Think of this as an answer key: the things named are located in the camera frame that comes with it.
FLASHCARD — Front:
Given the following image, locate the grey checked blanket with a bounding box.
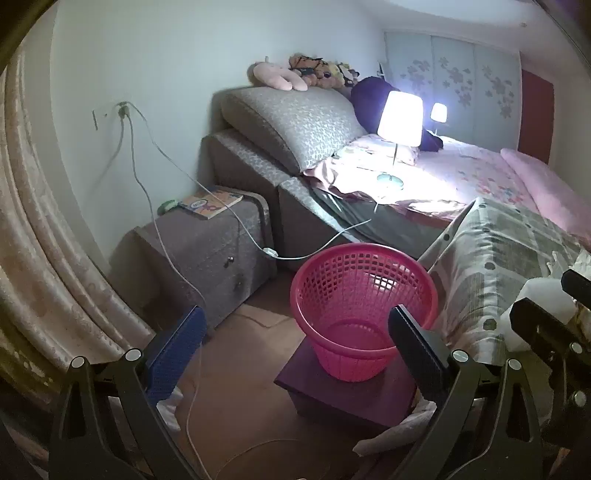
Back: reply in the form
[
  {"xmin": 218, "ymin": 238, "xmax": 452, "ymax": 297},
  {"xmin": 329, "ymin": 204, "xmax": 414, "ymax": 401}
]
[{"xmin": 428, "ymin": 196, "xmax": 591, "ymax": 366}]

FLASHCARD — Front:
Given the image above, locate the pink duvet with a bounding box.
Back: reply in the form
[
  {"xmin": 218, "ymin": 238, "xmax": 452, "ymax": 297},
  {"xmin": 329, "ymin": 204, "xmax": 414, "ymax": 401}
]
[{"xmin": 500, "ymin": 148, "xmax": 591, "ymax": 247}]

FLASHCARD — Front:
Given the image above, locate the dark purple pillow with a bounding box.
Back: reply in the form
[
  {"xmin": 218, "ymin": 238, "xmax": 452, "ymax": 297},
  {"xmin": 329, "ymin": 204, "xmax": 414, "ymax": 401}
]
[{"xmin": 350, "ymin": 76, "xmax": 445, "ymax": 153}]

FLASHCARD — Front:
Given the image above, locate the yellow purple plush toy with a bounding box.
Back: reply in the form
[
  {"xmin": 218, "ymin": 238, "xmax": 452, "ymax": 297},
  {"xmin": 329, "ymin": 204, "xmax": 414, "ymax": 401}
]
[{"xmin": 322, "ymin": 61, "xmax": 361, "ymax": 89}]

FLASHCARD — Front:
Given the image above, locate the pink plush toy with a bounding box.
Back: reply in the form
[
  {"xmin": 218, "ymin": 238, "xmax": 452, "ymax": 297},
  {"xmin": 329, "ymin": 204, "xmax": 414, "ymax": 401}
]
[{"xmin": 252, "ymin": 61, "xmax": 310, "ymax": 92}]

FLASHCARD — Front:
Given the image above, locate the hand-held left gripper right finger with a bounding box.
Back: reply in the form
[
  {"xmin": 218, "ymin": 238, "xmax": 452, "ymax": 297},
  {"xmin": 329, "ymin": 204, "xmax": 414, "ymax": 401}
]
[{"xmin": 389, "ymin": 305, "xmax": 542, "ymax": 480}]

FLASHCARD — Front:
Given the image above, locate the floral sliding door wardrobe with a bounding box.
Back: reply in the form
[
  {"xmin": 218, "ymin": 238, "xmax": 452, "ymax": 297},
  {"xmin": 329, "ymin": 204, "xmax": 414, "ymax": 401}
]
[{"xmin": 382, "ymin": 29, "xmax": 523, "ymax": 154}]

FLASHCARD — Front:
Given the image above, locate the pink plastic basket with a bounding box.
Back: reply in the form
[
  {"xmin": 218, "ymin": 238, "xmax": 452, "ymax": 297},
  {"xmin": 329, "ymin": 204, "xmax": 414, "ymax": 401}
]
[{"xmin": 290, "ymin": 244, "xmax": 439, "ymax": 383}]

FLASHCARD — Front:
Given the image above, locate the grey patterned headboard cushion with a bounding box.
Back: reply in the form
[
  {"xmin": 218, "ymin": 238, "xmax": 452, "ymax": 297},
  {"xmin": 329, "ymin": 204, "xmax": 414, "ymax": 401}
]
[{"xmin": 219, "ymin": 86, "xmax": 369, "ymax": 175}]

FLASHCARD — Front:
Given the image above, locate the white plastic bag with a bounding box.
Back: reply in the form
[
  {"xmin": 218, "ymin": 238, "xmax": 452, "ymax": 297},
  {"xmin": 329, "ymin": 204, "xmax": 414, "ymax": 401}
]
[
  {"xmin": 353, "ymin": 398, "xmax": 438, "ymax": 457},
  {"xmin": 156, "ymin": 389, "xmax": 184, "ymax": 433}
]

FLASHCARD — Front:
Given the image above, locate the pink floral bed sheet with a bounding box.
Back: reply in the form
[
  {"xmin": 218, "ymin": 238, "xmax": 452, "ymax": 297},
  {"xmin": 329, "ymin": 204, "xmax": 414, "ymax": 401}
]
[{"xmin": 302, "ymin": 135, "xmax": 542, "ymax": 219}]

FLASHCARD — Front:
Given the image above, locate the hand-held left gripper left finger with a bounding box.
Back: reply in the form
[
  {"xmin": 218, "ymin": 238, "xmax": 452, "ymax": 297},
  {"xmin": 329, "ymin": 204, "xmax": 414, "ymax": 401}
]
[{"xmin": 48, "ymin": 305, "xmax": 208, "ymax": 480}]

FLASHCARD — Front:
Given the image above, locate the white table lamp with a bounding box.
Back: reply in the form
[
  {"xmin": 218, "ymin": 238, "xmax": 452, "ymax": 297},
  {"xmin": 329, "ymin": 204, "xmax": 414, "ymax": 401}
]
[{"xmin": 375, "ymin": 90, "xmax": 426, "ymax": 193}]

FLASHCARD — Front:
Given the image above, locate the purple stool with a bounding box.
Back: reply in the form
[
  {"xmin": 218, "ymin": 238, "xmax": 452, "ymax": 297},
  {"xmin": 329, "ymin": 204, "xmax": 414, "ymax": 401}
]
[{"xmin": 273, "ymin": 339, "xmax": 432, "ymax": 431}]

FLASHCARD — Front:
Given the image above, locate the beige patterned curtain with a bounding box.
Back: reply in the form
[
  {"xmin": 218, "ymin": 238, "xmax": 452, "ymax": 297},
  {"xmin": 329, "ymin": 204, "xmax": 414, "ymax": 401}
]
[{"xmin": 0, "ymin": 44, "xmax": 160, "ymax": 402}]

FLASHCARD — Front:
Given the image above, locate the grey upholstered bed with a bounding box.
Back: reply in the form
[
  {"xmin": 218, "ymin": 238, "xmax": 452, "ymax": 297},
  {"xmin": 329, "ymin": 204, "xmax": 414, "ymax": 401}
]
[{"xmin": 201, "ymin": 85, "xmax": 591, "ymax": 370}]

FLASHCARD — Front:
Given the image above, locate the colourful picture book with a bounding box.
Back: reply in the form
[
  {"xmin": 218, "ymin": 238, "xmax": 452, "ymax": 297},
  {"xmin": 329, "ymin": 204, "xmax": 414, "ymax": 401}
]
[{"xmin": 177, "ymin": 185, "xmax": 245, "ymax": 220}]

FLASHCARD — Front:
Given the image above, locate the reddish brown door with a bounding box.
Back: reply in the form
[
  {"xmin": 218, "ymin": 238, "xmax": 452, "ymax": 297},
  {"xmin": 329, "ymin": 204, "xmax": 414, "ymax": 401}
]
[{"xmin": 516, "ymin": 68, "xmax": 556, "ymax": 166}]

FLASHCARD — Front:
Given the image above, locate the grey fabric nightstand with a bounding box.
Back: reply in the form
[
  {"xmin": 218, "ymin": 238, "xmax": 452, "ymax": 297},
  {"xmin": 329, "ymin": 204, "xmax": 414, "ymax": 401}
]
[{"xmin": 110, "ymin": 185, "xmax": 279, "ymax": 343}]

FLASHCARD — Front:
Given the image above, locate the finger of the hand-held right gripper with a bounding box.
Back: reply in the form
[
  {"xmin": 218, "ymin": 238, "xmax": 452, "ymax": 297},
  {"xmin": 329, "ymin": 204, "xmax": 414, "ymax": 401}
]
[
  {"xmin": 560, "ymin": 268, "xmax": 591, "ymax": 302},
  {"xmin": 509, "ymin": 298, "xmax": 591, "ymax": 407}
]

